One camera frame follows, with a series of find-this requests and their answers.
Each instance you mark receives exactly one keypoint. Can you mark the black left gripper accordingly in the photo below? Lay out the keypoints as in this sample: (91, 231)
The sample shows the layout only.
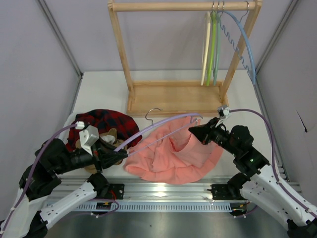
(98, 157)

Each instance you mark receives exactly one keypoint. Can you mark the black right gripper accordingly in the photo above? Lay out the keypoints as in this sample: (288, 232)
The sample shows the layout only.
(210, 132)

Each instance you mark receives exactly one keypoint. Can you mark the purple clothes hanger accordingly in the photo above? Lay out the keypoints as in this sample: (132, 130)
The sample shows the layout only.
(193, 117)

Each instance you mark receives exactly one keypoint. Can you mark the pink skirt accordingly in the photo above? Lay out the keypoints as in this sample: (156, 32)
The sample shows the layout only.
(172, 154)

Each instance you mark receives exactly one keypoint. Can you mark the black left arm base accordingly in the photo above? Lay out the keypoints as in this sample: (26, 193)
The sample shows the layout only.
(115, 191)

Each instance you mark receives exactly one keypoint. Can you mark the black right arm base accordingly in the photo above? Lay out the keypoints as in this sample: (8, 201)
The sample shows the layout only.
(223, 192)

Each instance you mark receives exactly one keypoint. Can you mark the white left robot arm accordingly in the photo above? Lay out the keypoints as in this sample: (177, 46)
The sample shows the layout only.
(27, 218)

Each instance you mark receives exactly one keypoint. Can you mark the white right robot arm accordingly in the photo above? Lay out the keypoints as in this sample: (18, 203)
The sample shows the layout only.
(258, 182)

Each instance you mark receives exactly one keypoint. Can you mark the lime green clothes hanger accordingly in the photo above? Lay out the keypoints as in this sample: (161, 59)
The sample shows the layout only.
(212, 48)

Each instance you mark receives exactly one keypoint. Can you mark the cream clothes hanger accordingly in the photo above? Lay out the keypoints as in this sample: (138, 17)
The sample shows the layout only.
(205, 79)

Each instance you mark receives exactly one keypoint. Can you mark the light blue clothes hanger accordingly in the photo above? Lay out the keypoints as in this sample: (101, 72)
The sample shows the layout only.
(252, 8)

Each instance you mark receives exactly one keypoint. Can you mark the grey-green clothes hanger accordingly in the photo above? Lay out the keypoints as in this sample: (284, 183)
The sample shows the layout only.
(218, 47)

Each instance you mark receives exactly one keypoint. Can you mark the tan brown garment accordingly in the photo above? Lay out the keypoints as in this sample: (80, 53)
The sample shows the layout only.
(96, 152)

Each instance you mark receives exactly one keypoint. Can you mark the red plaid garment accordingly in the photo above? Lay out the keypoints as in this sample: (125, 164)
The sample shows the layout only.
(107, 121)

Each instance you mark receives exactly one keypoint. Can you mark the wooden clothes rack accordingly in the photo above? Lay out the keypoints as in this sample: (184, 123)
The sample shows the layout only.
(174, 97)

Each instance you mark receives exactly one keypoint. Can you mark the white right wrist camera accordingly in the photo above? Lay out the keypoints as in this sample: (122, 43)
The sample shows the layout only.
(223, 114)

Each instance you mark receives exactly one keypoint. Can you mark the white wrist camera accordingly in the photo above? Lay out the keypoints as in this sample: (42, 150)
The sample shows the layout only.
(223, 114)
(88, 136)

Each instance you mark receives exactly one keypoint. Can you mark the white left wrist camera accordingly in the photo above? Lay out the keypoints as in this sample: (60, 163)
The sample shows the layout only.
(88, 136)

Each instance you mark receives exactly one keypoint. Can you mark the white slotted cable duct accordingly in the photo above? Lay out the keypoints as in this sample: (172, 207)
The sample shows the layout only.
(94, 206)

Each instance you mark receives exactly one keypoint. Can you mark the aluminium mounting rail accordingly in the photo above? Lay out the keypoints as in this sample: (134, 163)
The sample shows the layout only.
(138, 190)

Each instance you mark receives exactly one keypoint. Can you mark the black hanging cable tie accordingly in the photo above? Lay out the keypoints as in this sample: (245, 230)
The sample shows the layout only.
(302, 122)

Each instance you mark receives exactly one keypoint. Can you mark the right aluminium frame post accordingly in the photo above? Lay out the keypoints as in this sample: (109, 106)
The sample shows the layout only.
(292, 6)

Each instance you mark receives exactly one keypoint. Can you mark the aluminium frame post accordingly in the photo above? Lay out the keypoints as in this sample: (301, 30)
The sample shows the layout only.
(292, 6)
(59, 36)

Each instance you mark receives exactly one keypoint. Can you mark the left aluminium frame post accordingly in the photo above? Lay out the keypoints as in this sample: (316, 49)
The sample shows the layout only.
(59, 36)

